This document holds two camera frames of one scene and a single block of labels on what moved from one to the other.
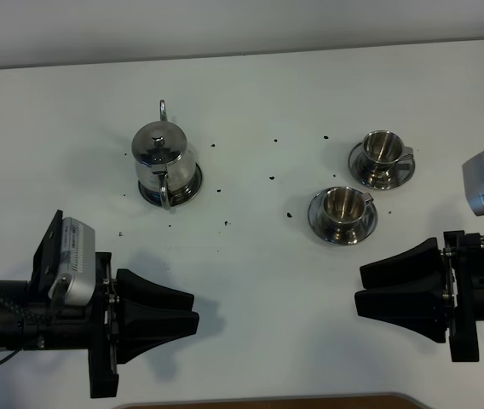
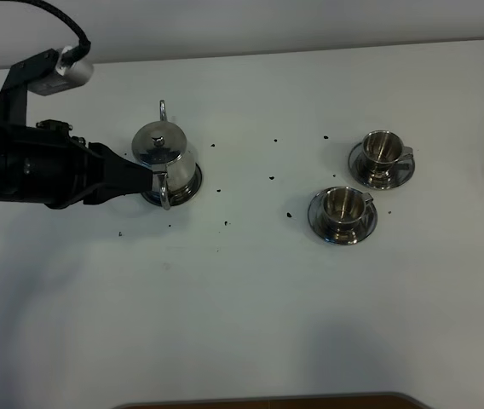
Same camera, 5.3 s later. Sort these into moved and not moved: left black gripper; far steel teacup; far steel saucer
Moved: left black gripper
Not moved: far steel teacup; far steel saucer
